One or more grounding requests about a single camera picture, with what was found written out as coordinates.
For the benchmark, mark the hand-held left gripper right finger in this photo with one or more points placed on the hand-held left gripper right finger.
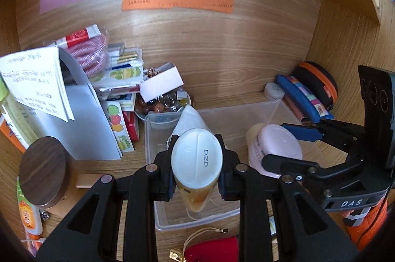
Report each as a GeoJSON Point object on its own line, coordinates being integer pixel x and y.
{"type": "Point", "coordinates": [225, 178]}

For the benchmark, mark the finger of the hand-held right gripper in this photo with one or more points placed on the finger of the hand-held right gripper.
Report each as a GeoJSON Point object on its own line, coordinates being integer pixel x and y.
{"type": "Point", "coordinates": [287, 165]}
{"type": "Point", "coordinates": [301, 132]}

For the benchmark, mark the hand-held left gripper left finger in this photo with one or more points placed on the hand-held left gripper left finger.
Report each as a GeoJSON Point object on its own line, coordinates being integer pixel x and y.
{"type": "Point", "coordinates": [168, 177]}

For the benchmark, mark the pink round jar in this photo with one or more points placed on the pink round jar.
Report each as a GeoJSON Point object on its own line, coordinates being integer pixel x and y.
{"type": "Point", "coordinates": [277, 141]}

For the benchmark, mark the white-capped amber cream tube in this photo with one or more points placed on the white-capped amber cream tube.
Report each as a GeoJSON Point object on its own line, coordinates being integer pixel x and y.
{"type": "Point", "coordinates": [196, 154]}

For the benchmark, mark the clear plastic storage box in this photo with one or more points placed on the clear plastic storage box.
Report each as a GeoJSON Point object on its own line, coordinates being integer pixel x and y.
{"type": "Point", "coordinates": [225, 117]}

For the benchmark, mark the person's right forearm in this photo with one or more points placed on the person's right forearm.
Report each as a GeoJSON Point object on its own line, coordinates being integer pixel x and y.
{"type": "Point", "coordinates": [370, 228]}

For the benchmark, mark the wooden desktop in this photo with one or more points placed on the wooden desktop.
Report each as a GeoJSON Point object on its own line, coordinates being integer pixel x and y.
{"type": "Point", "coordinates": [101, 166]}

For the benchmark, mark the pink flat pouch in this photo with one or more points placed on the pink flat pouch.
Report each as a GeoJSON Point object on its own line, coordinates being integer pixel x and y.
{"type": "Point", "coordinates": [293, 109]}

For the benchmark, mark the blue patchwork pencil case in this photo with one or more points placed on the blue patchwork pencil case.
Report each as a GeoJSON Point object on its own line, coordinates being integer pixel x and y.
{"type": "Point", "coordinates": [304, 97]}

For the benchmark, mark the white round case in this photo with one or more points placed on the white round case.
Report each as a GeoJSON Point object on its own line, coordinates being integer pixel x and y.
{"type": "Point", "coordinates": [273, 91]}

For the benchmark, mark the black case with orange zipper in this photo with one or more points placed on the black case with orange zipper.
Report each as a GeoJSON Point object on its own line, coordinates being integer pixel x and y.
{"type": "Point", "coordinates": [321, 80]}

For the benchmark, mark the bowl of beads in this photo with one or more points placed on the bowl of beads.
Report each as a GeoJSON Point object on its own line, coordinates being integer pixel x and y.
{"type": "Point", "coordinates": [160, 109]}

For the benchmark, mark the fruit sticker sheet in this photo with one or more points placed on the fruit sticker sheet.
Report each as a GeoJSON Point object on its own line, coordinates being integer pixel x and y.
{"type": "Point", "coordinates": [118, 126]}

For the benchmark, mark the small white cardboard box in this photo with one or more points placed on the small white cardboard box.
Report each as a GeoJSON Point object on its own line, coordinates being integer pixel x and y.
{"type": "Point", "coordinates": [162, 81]}

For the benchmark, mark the stack of books and cards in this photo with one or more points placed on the stack of books and cards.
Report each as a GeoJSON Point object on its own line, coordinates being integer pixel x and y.
{"type": "Point", "coordinates": [123, 70]}

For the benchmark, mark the orange and white tube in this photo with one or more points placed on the orange and white tube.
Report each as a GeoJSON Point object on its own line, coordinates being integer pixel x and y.
{"type": "Point", "coordinates": [29, 209]}

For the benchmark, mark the handwritten white paper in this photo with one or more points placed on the handwritten white paper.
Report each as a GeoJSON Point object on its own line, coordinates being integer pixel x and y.
{"type": "Point", "coordinates": [34, 86]}

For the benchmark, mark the orange packet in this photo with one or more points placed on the orange packet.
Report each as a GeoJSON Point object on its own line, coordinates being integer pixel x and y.
{"type": "Point", "coordinates": [9, 134]}

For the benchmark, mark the red and white box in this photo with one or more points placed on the red and white box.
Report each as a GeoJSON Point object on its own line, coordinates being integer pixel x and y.
{"type": "Point", "coordinates": [81, 33]}

